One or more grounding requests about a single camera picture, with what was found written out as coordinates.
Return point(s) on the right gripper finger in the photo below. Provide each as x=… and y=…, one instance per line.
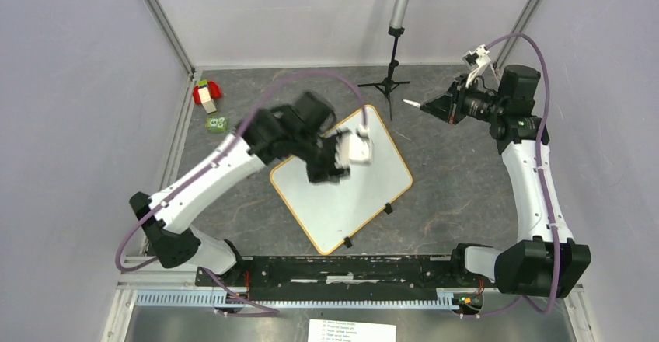
x=444, y=115
x=443, y=102

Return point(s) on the yellow framed whiteboard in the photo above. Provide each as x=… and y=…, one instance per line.
x=328, y=213

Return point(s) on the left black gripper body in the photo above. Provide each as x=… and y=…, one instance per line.
x=321, y=165

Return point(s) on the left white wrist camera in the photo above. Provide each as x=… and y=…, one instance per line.
x=353, y=147

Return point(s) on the green toy block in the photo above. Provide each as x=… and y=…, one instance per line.
x=217, y=124

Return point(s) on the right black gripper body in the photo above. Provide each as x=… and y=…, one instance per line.
x=472, y=102

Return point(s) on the red toy with block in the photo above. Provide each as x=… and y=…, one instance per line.
x=205, y=94

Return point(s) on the black tripod stand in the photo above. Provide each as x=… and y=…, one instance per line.
x=389, y=84

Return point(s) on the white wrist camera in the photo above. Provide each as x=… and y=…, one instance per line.
x=353, y=147
x=478, y=60

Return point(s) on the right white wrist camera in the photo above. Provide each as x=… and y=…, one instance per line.
x=478, y=60

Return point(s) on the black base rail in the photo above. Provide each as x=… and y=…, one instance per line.
x=350, y=278

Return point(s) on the slotted cable duct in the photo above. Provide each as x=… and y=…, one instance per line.
x=221, y=299

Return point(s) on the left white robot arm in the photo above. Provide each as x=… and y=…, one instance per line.
x=166, y=217

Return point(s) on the red whiteboard marker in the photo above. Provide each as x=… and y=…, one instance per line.
x=412, y=103

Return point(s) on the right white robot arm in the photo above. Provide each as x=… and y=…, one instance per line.
x=545, y=261

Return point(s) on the white paper sheet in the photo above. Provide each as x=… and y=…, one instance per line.
x=321, y=330

